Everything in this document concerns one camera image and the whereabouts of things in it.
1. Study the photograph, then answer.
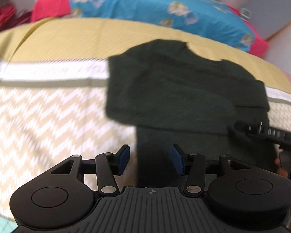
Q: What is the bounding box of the dark green knit sweater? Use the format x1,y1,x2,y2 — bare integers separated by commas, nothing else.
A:
106,39,276,187

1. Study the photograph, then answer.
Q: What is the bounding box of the red clothes pile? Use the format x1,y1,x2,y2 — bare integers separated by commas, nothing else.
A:
0,3,32,32

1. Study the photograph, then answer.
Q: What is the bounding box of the person's hand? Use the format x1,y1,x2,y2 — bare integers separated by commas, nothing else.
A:
275,157,288,178

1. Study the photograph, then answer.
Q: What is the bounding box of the yellow patterned bed cover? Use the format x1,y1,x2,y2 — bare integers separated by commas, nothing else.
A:
0,18,291,218

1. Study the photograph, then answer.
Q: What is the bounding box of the grey board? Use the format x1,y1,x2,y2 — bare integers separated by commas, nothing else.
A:
241,0,291,40

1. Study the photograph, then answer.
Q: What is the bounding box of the small white device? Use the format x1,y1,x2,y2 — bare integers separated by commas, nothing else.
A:
239,7,251,21

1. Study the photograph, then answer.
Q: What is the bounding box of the blue floral quilt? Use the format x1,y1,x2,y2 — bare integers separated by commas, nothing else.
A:
69,0,255,52

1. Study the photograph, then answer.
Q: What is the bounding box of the red bed sheet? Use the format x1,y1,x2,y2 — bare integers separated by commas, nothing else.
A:
31,0,71,22

